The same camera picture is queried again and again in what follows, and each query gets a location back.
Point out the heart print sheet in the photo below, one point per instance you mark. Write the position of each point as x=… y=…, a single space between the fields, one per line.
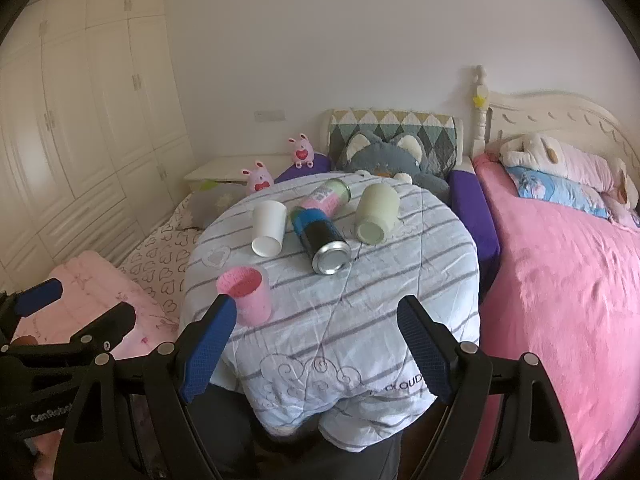
x=160 y=260

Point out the purple cushion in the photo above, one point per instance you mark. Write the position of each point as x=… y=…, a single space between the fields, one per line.
x=480 y=230
x=305 y=170

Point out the cream bed headboard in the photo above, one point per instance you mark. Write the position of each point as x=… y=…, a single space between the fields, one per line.
x=550 y=115

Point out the white cup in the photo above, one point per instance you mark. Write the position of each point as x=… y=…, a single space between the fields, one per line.
x=269 y=227

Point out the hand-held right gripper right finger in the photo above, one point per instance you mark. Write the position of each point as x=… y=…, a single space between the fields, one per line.
x=424 y=352

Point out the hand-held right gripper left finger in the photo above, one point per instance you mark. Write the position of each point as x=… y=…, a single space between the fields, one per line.
x=207 y=347

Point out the pink bunny toy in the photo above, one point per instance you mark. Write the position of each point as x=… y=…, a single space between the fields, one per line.
x=259 y=180
x=301 y=152

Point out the grey cat plush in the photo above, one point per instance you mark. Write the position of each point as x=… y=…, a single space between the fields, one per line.
x=385 y=165

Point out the blue printed pillow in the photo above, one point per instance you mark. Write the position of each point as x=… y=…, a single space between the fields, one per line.
x=555 y=190

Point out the grey striped white quilt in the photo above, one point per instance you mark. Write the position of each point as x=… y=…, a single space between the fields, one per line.
x=330 y=320

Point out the pink pillow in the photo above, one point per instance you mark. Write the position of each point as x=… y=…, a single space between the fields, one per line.
x=585 y=165

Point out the pink green bottle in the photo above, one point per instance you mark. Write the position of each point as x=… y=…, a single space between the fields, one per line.
x=327 y=195

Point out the pink cup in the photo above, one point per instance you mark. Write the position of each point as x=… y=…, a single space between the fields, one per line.
x=247 y=297

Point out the yellow star decoration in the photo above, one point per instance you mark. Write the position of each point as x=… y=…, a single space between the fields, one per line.
x=480 y=101

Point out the blue and black can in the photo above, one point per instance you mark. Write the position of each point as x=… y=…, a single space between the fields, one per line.
x=317 y=235

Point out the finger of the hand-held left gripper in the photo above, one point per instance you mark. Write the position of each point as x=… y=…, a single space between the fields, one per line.
x=40 y=295
x=102 y=327

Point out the pale pink quilt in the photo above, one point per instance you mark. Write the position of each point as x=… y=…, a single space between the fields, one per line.
x=100 y=280

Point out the pale green cup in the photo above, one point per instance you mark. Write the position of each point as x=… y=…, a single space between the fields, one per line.
x=376 y=210

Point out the diamond pattern cushion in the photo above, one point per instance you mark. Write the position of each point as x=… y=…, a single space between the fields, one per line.
x=435 y=135

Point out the white plush dog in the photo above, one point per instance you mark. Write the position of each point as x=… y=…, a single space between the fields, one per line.
x=525 y=152

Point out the white nightstand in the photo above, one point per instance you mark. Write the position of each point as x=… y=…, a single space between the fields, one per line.
x=230 y=167

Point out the cream wardrobe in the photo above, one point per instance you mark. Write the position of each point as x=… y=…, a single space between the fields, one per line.
x=90 y=125

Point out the grey pillow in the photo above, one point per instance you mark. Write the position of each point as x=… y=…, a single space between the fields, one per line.
x=217 y=205

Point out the pink bed blanket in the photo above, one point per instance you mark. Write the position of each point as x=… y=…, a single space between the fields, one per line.
x=565 y=300

